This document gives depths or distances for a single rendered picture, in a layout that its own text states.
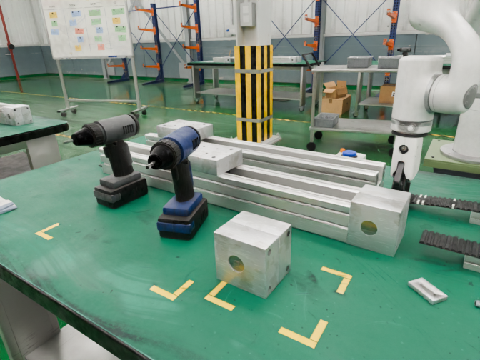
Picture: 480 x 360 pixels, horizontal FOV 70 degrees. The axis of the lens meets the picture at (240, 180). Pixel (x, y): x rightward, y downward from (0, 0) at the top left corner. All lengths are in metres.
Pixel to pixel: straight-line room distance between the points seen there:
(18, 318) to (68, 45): 5.69
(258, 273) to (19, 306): 0.95
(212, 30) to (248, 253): 9.97
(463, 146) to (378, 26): 7.37
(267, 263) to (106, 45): 5.91
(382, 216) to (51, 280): 0.61
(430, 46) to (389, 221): 7.73
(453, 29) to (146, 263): 0.72
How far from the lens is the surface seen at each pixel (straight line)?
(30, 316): 1.40
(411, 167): 0.85
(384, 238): 0.71
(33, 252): 0.83
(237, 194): 0.82
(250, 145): 1.08
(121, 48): 6.16
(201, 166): 0.86
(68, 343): 1.44
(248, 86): 3.99
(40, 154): 2.16
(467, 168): 1.23
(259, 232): 0.57
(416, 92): 0.82
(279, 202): 0.77
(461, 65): 0.78
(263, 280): 0.57
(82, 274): 0.72
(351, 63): 3.84
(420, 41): 8.37
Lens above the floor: 1.17
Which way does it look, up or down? 22 degrees down
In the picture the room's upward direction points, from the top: 2 degrees counter-clockwise
